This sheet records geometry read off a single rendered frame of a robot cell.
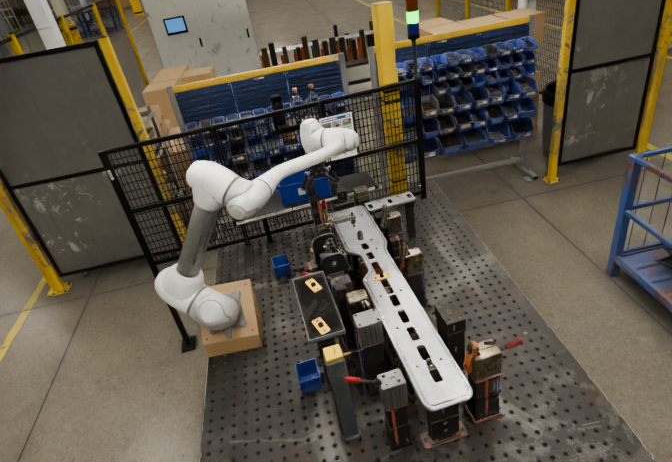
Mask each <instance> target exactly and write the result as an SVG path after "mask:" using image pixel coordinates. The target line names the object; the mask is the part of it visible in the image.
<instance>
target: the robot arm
mask: <svg viewBox="0 0 672 462"><path fill-rule="evenodd" d="M300 137H301V142H302V146H303V148H304V150H305V154H306V155H304V156H301V157H298V158H296V159H293V160H290V161H287V162H285V163H282V164H280V165H278V166H276V167H274V168H272V169H271V170H269V171H268V172H266V173H264V174H263V175H261V176H259V177H257V178H256V179H254V180H253V181H249V180H246V179H244V178H242V177H240V176H238V175H237V174H236V173H234V172H233V171H231V170H229V169H227V168H226V167H224V166H222V165H219V164H217V163H215V162H211V161H206V160H202V161H195V162H194V163H193V164H192V165H191V166H190V167H189V169H188V171H187V173H186V180H187V183H188V185H189V186H190V187H191V188H192V194H193V200H194V202H195V205H194V208H193V212H192V215H191V219H190V222H189V226H188V230H187V234H186V237H185V241H184V244H183V248H182V251H181V255H180V258H179V262H178V263H176V264H174V265H173V266H171V267H167V268H165V269H163V270H162V271H161V272H160V273H159V274H158V276H157V277H156V279H155V283H154V285H155V290H156V292H157V294H158V295H159V296H160V297H161V299H162V300H164V301H165V302H166V303H168V304H169V305H171V306H172V307H174V308H175V309H177V310H179V311H180V312H182V313H185V314H187V315H188V316H190V317H191V318H193V319H194V320H195V321H196V322H197V323H199V325H201V326H202V327H203V328H205V329H208V330H210V334H212V335H215V334H217V333H218V332H221V331H224V332H225V335H226V337H227V340H228V339H232V338H233V335H232V328H236V327H245V326H246V325H247V321H246V320H245V317H244V312H243V308H242V303H241V292H240V291H239V290H235V291H234V292H232V293H228V294H224V295H223V294H222V293H220V292H217V291H215V290H213V289H212V288H210V287H208V286H206V285H205V284H204V274H203V271H202V270H201V266H202V263H203V260H204V256H205V253H206V250H207V247H208V244H209V241H210V238H211V235H212V231H213V228H214V225H215V222H216V219H217V216H218V213H219V210H220V209H221V208H223V207H224V206H225V207H227V211H228V212H229V214H230V215H231V216H232V217H233V218H235V219H238V220H243V219H246V218H249V217H251V216H252V215H254V214H256V213H257V212H258V211H259V210H260V209H261V208H262V207H263V206H264V205H265V204H266V203H267V202H268V200H269V199H270V197H271V196H272V194H273V192H274V190H275V189H276V187H277V185H278V184H279V183H280V181H282V180H283V179H284V178H286V177H288V176H290V175H292V174H295V173H297V172H299V171H302V170H304V169H306V168H309V167H310V172H306V171H305V172H304V175H305V176H304V179H303V183H302V186H301V189H302V191H305V192H306V195H307V196H309V200H310V202H312V201H311V196H310V191H309V187H310V186H311V184H312V182H313V181H314V180H315V178H319V177H323V176H325V177H327V178H328V179H329V180H331V181H332V183H333V189H334V194H335V195H336V196H337V192H336V189H337V188H338V187H337V182H339V181H340V179H339V178H338V176H337V175H336V174H335V173H334V172H333V170H332V168H331V166H330V165H329V166H328V167H326V168H325V165H324V161H325V160H327V159H329V158H330V157H332V156H339V155H340V154H343V153H346V152H350V151H353V150H355V149H356V148H357V147H358V145H359V137H358V134H357V133H356V132H355V131H353V130H351V129H347V128H323V127H320V124H319V123H318V121H317V120H316V119H307V120H304V121H303V122H302V123H301V125H300ZM326 170H328V171H330V172H331V173H332V175H333V176H334V177H335V178H336V179H334V178H332V177H331V176H329V175H328V174H327V173H325V172H326ZM309 174H311V178H310V179H309V181H308V183H307V185H306V182H307V178H308V176H309ZM305 185H306V186H305Z"/></svg>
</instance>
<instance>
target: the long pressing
mask: <svg viewBox="0 0 672 462"><path fill-rule="evenodd" d="M351 212H353V213H354V214H355V215H356V219H355V220H356V223H354V224H355V227H353V224H352V223H351V221H348V222H344V223H340V224H336V225H333V227H334V229H335V231H336V234H337V236H338V238H339V240H340V242H341V244H342V246H343V248H344V251H345V252H346V253H347V254H350V255H354V256H358V257H360V258H361V259H362V260H363V262H364V264H365V266H366V268H367V270H368V273H367V274H366V275H365V277H364V278H363V285H364V287H365V290H366V292H367V294H368V296H369V298H370V300H371V302H372V304H373V306H374V308H375V309H376V310H377V312H378V314H379V316H380V318H381V322H382V325H383V327H384V329H385V331H386V333H387V335H388V337H389V340H390V342H391V344H392V346H393V348H394V350H395V352H396V354H397V356H398V358H399V360H400V363H401V365H402V367H403V369H404V371H405V373H406V375H407V377H408V379H409V381H410V383H411V385H412V388H413V390H414V392H415V394H416V396H417V398H418V400H419V402H420V404H421V406H422V407H423V408H424V409H425V410H427V411H431V412H433V411H438V410H441V409H444V408H447V407H450V406H453V405H456V404H459V403H462V402H465V401H467V400H469V399H470V398H471V397H472V395H473V389H472V387H471V385H470V384H469V382H468V380H467V379H466V377H465V376H464V374H463V372H462V371H461V369H460V367H459V366H458V364H457V363H456V361H455V359H454V358H453V356H452V354H451V353H450V351H449V350H448V348H447V346H446V345H445V343H444V341H443V340H442V338H441V337H440V335H439V333H438V332H437V330H436V328H435V327H434V325H433V324H432V322H431V320H430V319H429V317H428V315H427V314H426V312H425V311H424V309H423V307H422V306H421V304H420V302H419V301H418V299H417V298H416V296H415V294H414V293H413V291H412V289H411V288H410V286H409V285H408V283H407V281H406V280H405V278H404V276H403V275H402V273H401V272H400V270H399V268H398V267H397V265H396V263H395V262H394V260H393V259H392V257H391V255H390V254H389V252H388V250H387V240H386V238H385V237H384V235H383V233H382V232H381V230H380V229H379V227H378V226H377V224H376V222H375V221H374V219H373V218H372V216H371V215H370V213H369V211H368V210H367V208H366V207H365V206H362V205H360V206H355V207H351V208H348V209H344V210H340V211H336V212H333V213H330V215H331V219H332V218H336V217H340V216H344V215H347V214H351ZM359 230H361V231H362V232H363V236H364V239H362V240H358V237H357V232H358V231H359ZM371 239H372V240H371ZM362 244H367V245H368V247H369V248H368V249H363V247H362V246H361V245H362ZM376 248H378V249H376ZM367 253H372V254H373V256H374V258H373V259H368V257H367V255H366V254H367ZM375 262H377V263H378V265H379V267H380V268H381V270H382V272H383V273H385V272H390V274H391V277H389V278H385V279H387V281H388V283H389V284H390V286H391V288H392V290H393V293H391V294H387V292H386V290H385V288H384V287H383V285H382V283H381V280H379V281H374V280H373V278H372V276H375V275H377V274H376V272H375V270H374V268H373V266H372V263H375ZM400 290H402V291H400ZM393 295H395V296H396V297H397V299H398V301H399V302H400V304H401V305H400V306H396V307H395V306H394V305H393V303H392V301H391V300H390V298H389V297H390V296H393ZM380 296H381V297H380ZM399 311H405V313H406V315H407V317H408V319H409V320H410V321H409V322H406V323H403V322H402V320H401V318H400V316H399V315H398V312H399ZM397 327H398V329H396V328H397ZM411 327H413V328H414V329H415V331H416V333H417V335H418V336H419V340H416V341H413V340H412V339H411V337H410V335H409V333H408V331H407V329H408V328H411ZM419 346H424V347H425V349H426V351H427V353H428V354H429V356H430V358H431V359H432V365H429V366H428V365H427V364H426V360H423V359H422V357H421V355H420V354H419V352H418V350H417V347H419ZM440 358H441V359H442V360H440ZM416 366H418V367H416ZM431 366H435V367H436V369H437V370H438V372H439V374H440V376H441V378H442V381H440V382H435V381H434V380H433V378H432V376H431V374H430V372H429V370H428V367H431Z"/></svg>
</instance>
